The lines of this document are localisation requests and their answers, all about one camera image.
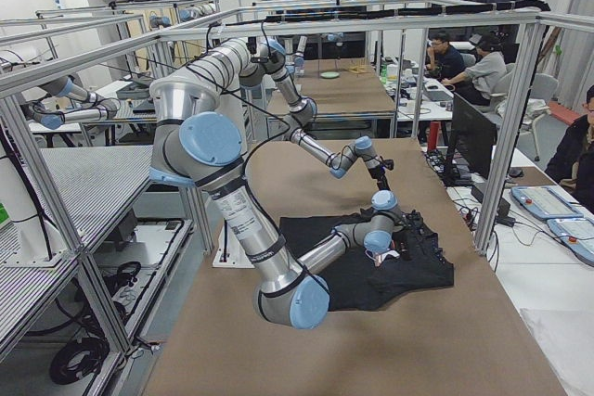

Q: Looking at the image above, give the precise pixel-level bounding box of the person in dark shirt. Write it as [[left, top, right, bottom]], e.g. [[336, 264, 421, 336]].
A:
[[425, 30, 465, 80]]

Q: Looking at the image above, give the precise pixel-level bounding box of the teach pendant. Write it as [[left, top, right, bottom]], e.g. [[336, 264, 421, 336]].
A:
[[510, 185, 583, 221], [547, 218, 594, 266]]

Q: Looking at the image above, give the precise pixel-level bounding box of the black printed t-shirt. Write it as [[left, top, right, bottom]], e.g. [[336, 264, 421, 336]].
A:
[[279, 210, 455, 312]]

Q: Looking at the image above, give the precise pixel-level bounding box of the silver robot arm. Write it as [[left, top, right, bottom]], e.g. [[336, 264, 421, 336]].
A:
[[149, 38, 394, 190], [149, 75, 404, 329]]

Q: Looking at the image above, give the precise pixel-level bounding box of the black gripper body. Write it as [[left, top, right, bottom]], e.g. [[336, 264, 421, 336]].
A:
[[402, 211, 423, 241], [373, 168, 389, 190]]

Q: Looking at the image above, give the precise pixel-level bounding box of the person in grey hoodie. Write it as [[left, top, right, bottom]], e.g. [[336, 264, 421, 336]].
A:
[[441, 35, 507, 106]]

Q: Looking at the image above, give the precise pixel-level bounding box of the person in black jacket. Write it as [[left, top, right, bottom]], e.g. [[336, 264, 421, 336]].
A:
[[545, 86, 594, 212]]

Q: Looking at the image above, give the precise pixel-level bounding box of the aluminium cage frame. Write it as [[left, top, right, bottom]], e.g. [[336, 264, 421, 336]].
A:
[[0, 0, 594, 369]]

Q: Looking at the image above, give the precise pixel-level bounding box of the black computer monitor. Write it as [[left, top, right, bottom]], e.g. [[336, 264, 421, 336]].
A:
[[442, 94, 497, 186]]

